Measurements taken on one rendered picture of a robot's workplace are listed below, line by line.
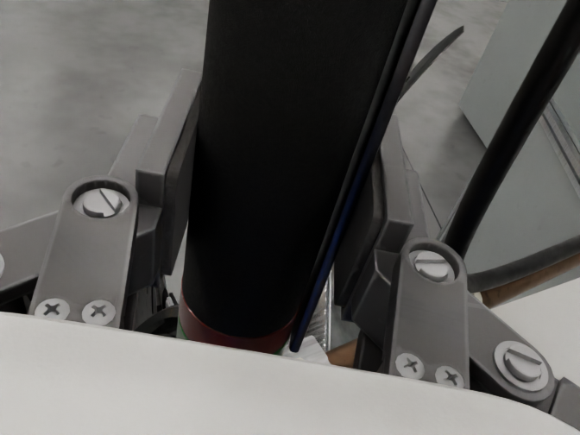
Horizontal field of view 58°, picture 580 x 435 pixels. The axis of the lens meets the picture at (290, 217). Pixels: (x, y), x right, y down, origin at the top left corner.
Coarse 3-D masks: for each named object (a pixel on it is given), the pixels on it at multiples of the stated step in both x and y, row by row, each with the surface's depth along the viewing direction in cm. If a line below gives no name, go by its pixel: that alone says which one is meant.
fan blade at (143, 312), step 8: (144, 288) 59; (152, 288) 54; (160, 288) 50; (144, 296) 60; (152, 296) 55; (160, 296) 51; (144, 304) 61; (152, 304) 55; (160, 304) 50; (136, 312) 65; (144, 312) 61; (152, 312) 55; (136, 320) 65; (144, 320) 62
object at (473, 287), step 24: (576, 0) 13; (576, 24) 14; (552, 48) 14; (576, 48) 14; (528, 72) 15; (552, 72) 15; (528, 96) 15; (504, 120) 16; (528, 120) 16; (504, 144) 16; (480, 168) 18; (504, 168) 17; (480, 192) 18; (456, 216) 19; (480, 216) 19; (456, 240) 20; (576, 240) 30; (528, 264) 28; (552, 264) 29; (480, 288) 25
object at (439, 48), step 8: (456, 32) 39; (448, 40) 39; (432, 48) 44; (440, 48) 39; (432, 56) 39; (424, 64) 40; (416, 72) 40; (408, 80) 41; (416, 80) 39; (408, 88) 39; (400, 96) 39
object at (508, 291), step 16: (576, 256) 31; (544, 272) 29; (560, 272) 30; (496, 288) 28; (512, 288) 28; (528, 288) 29; (496, 304) 28; (336, 352) 23; (352, 352) 23; (352, 368) 23
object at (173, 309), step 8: (160, 312) 40; (168, 312) 40; (176, 312) 39; (152, 320) 41; (160, 320) 40; (168, 320) 40; (176, 320) 39; (136, 328) 41; (144, 328) 41; (152, 328) 41; (160, 328) 40; (168, 328) 40; (176, 328) 39; (168, 336) 38
